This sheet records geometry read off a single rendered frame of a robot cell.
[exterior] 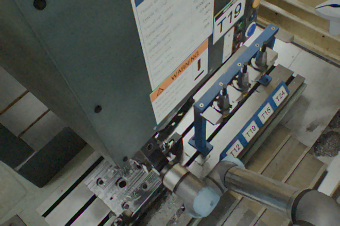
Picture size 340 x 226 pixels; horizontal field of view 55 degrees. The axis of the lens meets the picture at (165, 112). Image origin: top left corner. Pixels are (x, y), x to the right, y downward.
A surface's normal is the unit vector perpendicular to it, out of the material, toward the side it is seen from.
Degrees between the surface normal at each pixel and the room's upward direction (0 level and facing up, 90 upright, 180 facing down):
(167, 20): 90
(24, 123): 90
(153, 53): 90
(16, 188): 0
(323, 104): 24
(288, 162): 8
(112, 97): 90
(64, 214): 0
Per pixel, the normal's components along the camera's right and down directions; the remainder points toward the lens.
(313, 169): 0.00, -0.58
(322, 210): -0.29, -0.89
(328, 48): -0.66, 0.68
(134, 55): 0.75, 0.54
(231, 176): -0.80, -0.44
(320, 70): -0.36, -0.18
